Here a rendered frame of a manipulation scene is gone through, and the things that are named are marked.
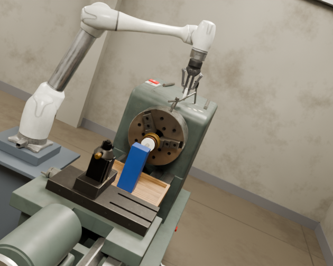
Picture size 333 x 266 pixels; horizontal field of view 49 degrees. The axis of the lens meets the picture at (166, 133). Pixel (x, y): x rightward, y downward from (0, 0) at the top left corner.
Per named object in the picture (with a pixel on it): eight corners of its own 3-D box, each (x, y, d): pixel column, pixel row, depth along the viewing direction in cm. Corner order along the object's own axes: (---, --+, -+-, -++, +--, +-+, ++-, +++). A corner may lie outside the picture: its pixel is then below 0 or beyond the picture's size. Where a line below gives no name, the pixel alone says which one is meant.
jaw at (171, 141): (163, 133, 200) (184, 139, 198) (161, 142, 201) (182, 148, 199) (158, 138, 189) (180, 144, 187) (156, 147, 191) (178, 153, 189)
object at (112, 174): (94, 171, 161) (98, 161, 160) (114, 181, 160) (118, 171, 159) (72, 188, 142) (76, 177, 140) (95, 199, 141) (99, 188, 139)
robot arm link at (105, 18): (119, 8, 182) (117, 7, 194) (81, 0, 178) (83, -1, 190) (114, 35, 186) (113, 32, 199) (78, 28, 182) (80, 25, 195)
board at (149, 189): (107, 162, 198) (109, 156, 197) (167, 191, 194) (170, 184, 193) (82, 182, 170) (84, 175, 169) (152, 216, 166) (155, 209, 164)
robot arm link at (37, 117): (15, 134, 191) (25, 95, 184) (21, 122, 207) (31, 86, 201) (46, 142, 195) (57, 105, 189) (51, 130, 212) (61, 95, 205)
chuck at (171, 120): (123, 143, 213) (147, 95, 203) (171, 170, 210) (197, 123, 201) (118, 147, 205) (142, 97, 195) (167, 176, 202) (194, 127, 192)
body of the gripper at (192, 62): (188, 57, 200) (183, 73, 203) (203, 62, 199) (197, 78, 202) (190, 57, 207) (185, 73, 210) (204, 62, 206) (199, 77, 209)
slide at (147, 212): (67, 173, 160) (70, 164, 159) (156, 216, 155) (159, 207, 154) (44, 188, 143) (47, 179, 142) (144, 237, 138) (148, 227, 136)
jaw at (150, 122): (150, 132, 201) (144, 111, 200) (159, 130, 200) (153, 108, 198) (145, 136, 191) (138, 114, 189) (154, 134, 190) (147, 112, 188)
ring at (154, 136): (148, 128, 193) (142, 132, 184) (164, 135, 191) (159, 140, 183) (141, 144, 195) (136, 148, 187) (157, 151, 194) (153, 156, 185)
